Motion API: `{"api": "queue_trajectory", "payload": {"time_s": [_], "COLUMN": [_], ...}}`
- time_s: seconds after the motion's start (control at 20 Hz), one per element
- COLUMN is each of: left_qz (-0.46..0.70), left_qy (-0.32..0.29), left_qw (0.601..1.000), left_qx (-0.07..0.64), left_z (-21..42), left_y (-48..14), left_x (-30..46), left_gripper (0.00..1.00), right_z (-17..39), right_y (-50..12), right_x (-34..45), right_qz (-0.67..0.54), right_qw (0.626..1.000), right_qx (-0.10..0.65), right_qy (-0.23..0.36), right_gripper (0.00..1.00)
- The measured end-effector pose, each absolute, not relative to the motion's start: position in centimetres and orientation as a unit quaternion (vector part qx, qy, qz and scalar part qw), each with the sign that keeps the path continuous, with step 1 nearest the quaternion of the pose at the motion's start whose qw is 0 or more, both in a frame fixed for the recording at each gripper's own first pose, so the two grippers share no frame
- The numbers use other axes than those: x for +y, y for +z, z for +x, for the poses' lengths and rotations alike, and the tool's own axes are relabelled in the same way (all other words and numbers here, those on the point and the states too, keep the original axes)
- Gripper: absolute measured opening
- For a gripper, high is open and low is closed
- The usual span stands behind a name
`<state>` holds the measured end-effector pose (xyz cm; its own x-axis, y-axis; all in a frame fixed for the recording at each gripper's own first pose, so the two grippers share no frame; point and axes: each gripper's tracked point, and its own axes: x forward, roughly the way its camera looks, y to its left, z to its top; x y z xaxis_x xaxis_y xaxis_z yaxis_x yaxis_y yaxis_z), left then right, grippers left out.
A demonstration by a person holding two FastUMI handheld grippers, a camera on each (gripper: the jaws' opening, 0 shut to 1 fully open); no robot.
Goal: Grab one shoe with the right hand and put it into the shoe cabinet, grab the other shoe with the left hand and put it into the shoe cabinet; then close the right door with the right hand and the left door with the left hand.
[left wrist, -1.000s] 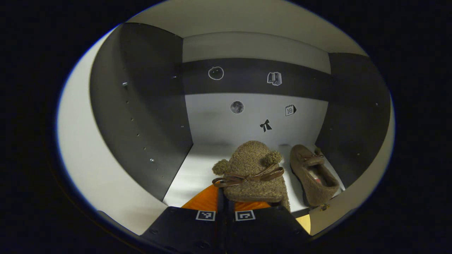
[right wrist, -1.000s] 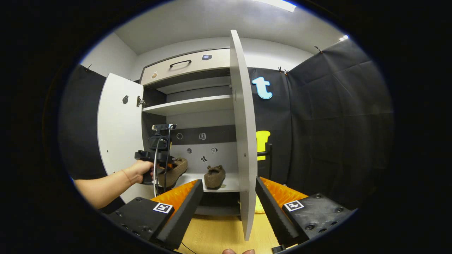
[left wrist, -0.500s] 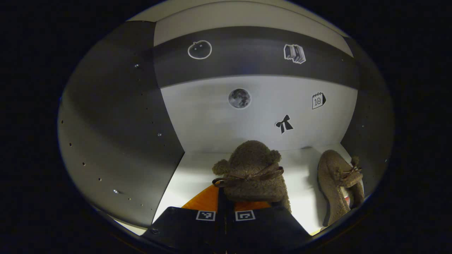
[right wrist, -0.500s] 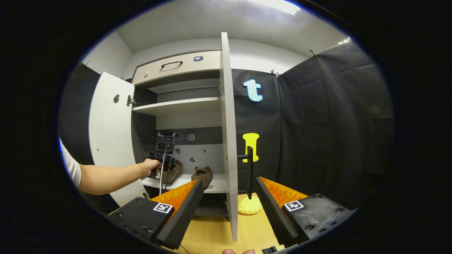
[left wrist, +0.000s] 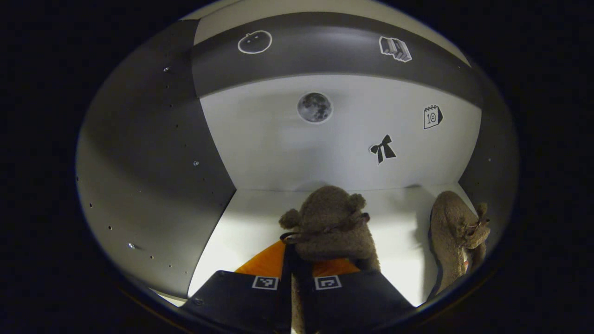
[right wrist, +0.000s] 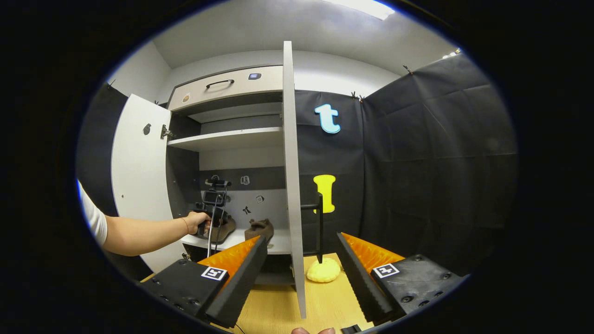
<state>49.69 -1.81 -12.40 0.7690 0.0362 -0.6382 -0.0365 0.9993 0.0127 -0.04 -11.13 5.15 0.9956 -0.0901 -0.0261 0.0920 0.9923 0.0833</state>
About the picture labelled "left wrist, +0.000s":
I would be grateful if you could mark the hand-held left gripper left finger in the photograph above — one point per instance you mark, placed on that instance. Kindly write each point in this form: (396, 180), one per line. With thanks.
(232, 297)

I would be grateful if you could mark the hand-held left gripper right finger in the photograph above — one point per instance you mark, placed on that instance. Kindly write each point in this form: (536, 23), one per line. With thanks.
(362, 301)

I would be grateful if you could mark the brown fuzzy shoe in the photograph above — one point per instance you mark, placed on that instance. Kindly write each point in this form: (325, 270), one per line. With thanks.
(329, 218)
(452, 227)

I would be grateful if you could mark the white shoe cabinet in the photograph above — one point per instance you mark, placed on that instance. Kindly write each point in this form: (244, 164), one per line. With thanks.
(278, 153)

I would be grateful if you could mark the white cabinet shelf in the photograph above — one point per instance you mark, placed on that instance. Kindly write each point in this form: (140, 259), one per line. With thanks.
(250, 232)

